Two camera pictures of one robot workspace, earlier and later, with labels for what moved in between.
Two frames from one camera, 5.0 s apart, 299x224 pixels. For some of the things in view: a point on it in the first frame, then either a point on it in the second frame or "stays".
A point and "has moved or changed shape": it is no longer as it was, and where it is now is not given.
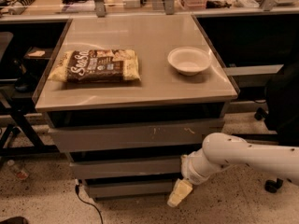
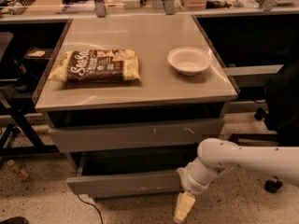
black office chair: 280,113 stays
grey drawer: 124,168 has moved or changed shape
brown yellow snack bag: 95,66 stays
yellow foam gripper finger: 182,189 to 185,202
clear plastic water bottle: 21,173 stays
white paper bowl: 189,61 stays
